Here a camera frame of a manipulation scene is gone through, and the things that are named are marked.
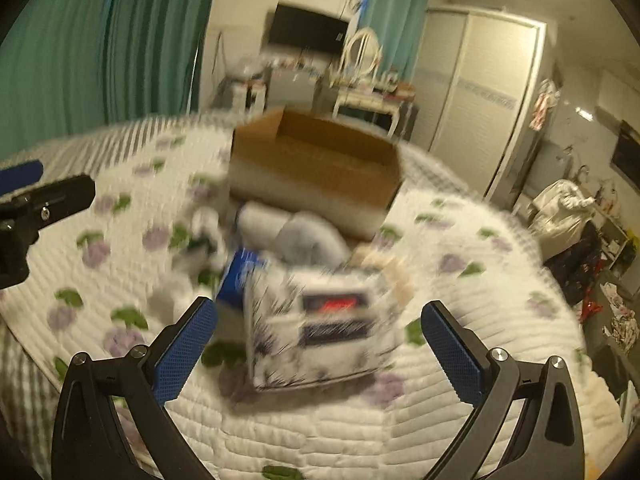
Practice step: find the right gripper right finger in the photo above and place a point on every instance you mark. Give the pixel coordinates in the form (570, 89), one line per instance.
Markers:
(546, 442)

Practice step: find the brown cardboard box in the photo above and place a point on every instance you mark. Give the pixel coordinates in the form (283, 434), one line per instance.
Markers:
(299, 161)

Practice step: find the white side cabinet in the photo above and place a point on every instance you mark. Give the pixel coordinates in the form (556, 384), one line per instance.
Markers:
(248, 96)

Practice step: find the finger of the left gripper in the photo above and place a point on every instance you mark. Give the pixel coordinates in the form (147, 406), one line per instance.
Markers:
(20, 176)
(23, 217)

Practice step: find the floral white tissue pack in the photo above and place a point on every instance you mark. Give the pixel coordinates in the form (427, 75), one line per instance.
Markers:
(307, 327)

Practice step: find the blue Vinda tissue pack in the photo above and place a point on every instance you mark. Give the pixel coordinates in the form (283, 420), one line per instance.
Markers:
(232, 286)

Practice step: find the white stuffed laundry bag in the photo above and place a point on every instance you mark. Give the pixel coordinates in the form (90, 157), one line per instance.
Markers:
(561, 211)

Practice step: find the white dressing table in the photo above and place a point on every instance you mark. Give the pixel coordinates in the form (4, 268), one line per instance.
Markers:
(394, 100)

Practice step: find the cream fabric scrunchie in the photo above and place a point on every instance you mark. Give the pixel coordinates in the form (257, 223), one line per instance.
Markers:
(392, 267)

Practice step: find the white sliding wardrobe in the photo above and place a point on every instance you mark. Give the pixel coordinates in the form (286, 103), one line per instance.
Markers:
(475, 78)

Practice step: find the oval vanity mirror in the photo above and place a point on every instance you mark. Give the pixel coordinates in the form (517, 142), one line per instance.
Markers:
(361, 56)

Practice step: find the black wall television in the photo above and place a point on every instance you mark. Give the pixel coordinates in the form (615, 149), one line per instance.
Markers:
(304, 29)

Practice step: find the white floral quilted bedspread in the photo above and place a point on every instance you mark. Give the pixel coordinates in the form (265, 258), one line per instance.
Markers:
(90, 277)

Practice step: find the white towel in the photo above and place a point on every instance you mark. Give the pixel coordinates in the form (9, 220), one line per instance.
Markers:
(300, 239)

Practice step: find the small grey refrigerator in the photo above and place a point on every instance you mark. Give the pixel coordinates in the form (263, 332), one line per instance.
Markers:
(288, 87)

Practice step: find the white green plush toy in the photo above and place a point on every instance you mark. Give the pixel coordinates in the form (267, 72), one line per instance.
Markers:
(195, 271)

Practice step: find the blue window curtain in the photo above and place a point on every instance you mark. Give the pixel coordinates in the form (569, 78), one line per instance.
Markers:
(399, 26)

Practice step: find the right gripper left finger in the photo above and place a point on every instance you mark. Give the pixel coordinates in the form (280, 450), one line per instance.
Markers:
(88, 439)

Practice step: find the green curtain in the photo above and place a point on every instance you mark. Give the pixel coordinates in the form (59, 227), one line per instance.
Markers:
(68, 66)

